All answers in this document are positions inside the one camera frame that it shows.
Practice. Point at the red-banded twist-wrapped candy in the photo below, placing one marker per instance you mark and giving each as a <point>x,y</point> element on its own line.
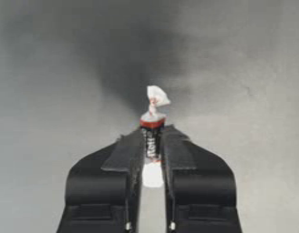
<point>153,121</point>

